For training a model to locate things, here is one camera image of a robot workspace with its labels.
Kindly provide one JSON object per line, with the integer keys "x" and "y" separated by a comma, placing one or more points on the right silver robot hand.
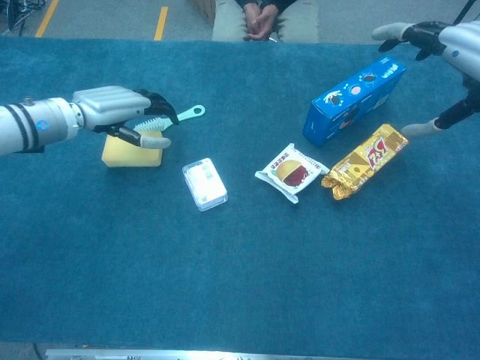
{"x": 459, "y": 41}

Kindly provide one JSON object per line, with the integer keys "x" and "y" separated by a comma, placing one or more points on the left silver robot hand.
{"x": 108, "y": 105}

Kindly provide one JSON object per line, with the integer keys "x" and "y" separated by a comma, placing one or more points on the yellow sponge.
{"x": 131, "y": 155}

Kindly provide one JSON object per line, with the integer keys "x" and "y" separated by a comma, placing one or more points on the green plastic brush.
{"x": 189, "y": 113}

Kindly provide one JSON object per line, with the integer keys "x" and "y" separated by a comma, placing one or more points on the clear plastic box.
{"x": 205, "y": 185}

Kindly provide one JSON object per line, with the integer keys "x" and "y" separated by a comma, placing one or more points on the blue cookie box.
{"x": 348, "y": 108}

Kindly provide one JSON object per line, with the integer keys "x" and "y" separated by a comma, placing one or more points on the yellow snack bag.
{"x": 363, "y": 165}

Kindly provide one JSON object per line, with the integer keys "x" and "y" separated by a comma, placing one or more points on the white burger snack packet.
{"x": 292, "y": 174}

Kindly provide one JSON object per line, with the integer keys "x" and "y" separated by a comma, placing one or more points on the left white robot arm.
{"x": 22, "y": 125}

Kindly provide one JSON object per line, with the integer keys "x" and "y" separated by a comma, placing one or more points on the black tripod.
{"x": 462, "y": 11}

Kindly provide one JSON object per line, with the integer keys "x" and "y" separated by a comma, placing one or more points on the teal carpet table cover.
{"x": 112, "y": 262}

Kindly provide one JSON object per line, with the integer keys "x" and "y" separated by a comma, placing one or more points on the seated person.
{"x": 262, "y": 18}

